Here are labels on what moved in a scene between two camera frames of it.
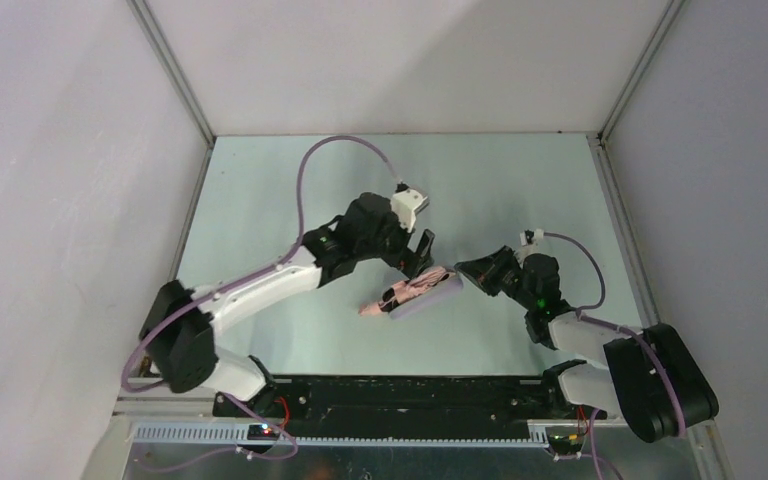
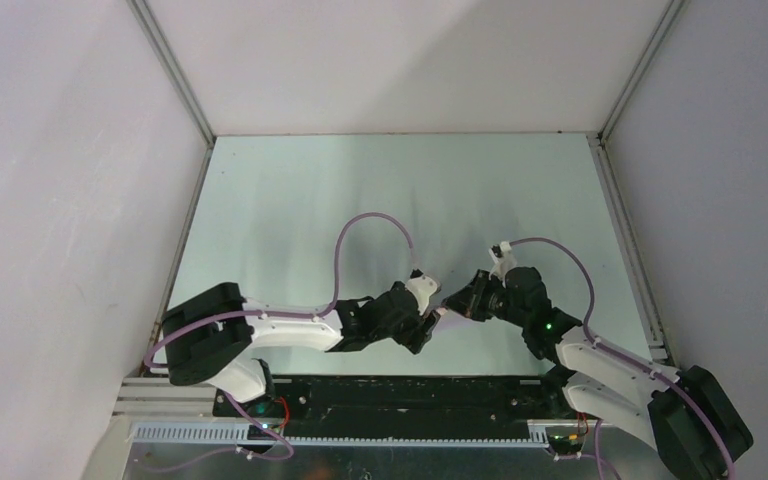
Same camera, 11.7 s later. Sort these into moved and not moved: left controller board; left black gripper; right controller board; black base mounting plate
Moved: left black gripper
Not moved: black base mounting plate; left controller board; right controller board
